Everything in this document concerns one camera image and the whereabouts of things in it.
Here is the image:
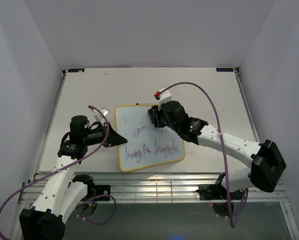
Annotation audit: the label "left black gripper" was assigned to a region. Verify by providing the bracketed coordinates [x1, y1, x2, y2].
[83, 122, 128, 148]

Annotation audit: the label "yellow framed whiteboard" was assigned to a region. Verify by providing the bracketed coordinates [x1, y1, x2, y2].
[114, 104, 186, 172]

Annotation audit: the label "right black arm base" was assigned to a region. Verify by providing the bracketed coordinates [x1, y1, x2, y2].
[195, 183, 240, 201]

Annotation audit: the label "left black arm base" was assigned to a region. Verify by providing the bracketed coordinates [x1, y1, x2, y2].
[92, 185, 111, 203]

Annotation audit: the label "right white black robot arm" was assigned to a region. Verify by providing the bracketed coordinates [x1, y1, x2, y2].
[147, 100, 287, 200]

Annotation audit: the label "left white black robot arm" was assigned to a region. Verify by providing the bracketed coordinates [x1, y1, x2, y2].
[19, 115, 128, 240]

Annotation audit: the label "right blue corner label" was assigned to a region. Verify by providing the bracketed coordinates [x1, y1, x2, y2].
[216, 67, 234, 72]

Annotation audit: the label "blue corner label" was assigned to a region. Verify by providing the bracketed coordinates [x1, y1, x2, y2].
[67, 68, 85, 73]
[216, 67, 234, 72]

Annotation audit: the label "left blue corner label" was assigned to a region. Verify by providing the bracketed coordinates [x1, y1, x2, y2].
[67, 68, 85, 73]

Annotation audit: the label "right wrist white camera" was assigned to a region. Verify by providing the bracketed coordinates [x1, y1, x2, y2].
[154, 88, 172, 111]

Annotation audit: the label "wrist white camera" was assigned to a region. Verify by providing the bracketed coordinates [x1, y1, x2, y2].
[154, 88, 172, 111]
[92, 107, 109, 124]

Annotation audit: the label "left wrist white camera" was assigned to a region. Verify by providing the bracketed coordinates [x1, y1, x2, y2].
[92, 107, 109, 124]

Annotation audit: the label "aluminium rail frame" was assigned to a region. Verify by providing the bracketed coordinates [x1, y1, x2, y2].
[18, 172, 289, 204]

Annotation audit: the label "purple cable under table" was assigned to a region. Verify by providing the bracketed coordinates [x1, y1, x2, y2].
[74, 194, 118, 225]

